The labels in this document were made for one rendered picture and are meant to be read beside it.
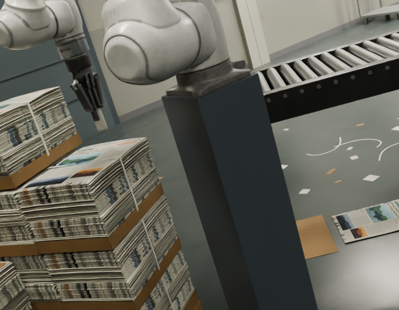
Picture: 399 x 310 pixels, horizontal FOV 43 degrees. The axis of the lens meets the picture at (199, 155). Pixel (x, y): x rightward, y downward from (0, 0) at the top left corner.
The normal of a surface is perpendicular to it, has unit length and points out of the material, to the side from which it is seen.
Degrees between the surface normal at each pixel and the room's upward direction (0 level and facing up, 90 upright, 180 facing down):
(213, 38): 96
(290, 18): 90
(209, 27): 89
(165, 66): 122
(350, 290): 0
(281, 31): 90
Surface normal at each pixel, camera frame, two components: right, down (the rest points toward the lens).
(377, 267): -0.28, -0.91
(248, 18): 0.52, 0.13
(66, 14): 0.80, -0.06
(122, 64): -0.41, 0.50
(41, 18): 0.90, 0.28
